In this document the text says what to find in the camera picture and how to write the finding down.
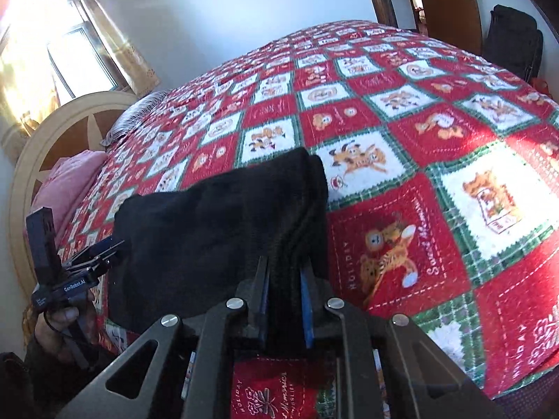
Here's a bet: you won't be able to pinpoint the black pants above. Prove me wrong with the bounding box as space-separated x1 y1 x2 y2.
108 148 328 351

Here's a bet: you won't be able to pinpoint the person's left hand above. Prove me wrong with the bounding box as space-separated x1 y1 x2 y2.
34 291 99 363

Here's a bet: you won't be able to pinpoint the pink folded quilt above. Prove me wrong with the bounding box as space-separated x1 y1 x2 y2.
29 149 108 247

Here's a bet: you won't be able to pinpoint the cream wooden headboard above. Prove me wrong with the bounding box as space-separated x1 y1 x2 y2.
8 91 137 298

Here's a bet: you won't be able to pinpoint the red patchwork bedspread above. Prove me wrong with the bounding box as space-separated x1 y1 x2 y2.
60 21 558 418

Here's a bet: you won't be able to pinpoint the striped pillow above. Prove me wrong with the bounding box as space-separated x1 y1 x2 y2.
100 91 168 148

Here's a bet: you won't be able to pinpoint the beige patterned curtain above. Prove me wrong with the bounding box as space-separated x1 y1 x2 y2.
78 0 160 98

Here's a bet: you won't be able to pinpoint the brown wooden door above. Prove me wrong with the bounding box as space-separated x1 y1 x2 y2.
422 0 482 54

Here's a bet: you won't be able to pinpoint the black suitcase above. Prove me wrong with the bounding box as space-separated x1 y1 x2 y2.
482 5 544 83

